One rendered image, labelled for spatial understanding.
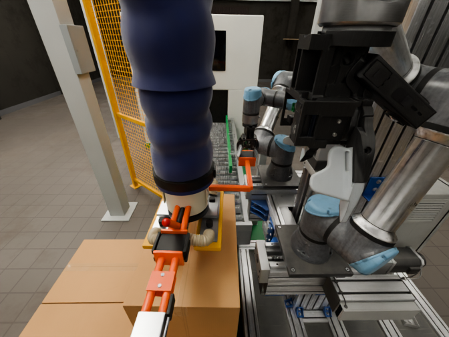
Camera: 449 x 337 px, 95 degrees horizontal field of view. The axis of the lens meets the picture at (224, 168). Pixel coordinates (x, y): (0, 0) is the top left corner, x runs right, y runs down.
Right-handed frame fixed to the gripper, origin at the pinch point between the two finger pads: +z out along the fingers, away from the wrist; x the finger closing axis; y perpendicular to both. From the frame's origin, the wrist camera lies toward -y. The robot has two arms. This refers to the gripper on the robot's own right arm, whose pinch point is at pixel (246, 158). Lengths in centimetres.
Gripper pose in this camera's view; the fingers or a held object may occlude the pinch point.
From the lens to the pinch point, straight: 108.4
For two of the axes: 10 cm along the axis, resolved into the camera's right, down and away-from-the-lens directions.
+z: -0.1, 8.4, 5.4
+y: -0.2, 5.4, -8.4
